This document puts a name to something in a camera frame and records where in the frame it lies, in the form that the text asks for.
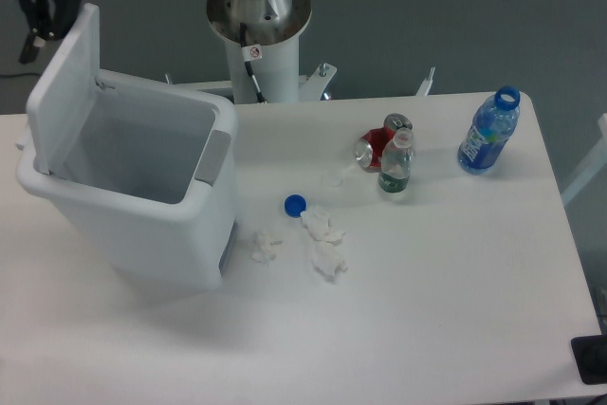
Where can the white frame at right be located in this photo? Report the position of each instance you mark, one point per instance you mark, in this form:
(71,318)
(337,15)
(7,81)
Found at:
(592,163)

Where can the white trash can body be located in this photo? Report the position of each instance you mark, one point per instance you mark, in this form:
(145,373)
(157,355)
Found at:
(147,176)

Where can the clear white bottle cap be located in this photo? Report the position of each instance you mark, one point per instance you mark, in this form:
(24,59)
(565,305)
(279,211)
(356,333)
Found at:
(332,180)

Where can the small crumpled white tissue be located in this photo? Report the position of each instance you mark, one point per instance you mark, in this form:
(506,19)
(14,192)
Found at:
(265,246)

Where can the black device at edge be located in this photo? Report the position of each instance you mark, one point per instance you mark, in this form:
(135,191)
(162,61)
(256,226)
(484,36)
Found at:
(590,356)

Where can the lower crumpled white tissue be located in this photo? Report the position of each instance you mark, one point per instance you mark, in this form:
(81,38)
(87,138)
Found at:
(327,261)

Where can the white trash can lid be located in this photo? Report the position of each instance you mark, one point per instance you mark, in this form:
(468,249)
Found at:
(62,99)

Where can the upper crumpled white tissue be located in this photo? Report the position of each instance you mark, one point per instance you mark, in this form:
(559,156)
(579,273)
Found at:
(318,223)

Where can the blue plastic drink bottle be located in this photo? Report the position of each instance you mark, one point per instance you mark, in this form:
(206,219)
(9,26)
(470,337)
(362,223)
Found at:
(492,126)

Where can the small clear green-label bottle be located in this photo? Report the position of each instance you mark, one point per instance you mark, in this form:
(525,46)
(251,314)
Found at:
(396,162)

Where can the blue bottle cap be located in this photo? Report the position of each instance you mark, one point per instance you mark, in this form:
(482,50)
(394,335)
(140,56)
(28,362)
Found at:
(294,205)

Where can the crushed red soda can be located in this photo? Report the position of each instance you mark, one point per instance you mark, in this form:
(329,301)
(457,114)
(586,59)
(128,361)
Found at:
(368,149)

